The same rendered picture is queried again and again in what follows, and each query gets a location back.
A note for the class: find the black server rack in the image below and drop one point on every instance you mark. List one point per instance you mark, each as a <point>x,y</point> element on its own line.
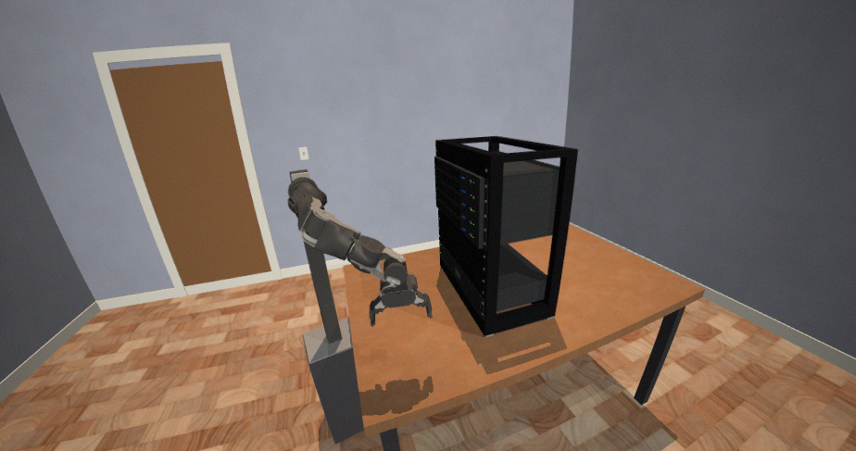
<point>483,203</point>

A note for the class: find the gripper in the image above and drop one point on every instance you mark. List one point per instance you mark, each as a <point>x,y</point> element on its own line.
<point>399,296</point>

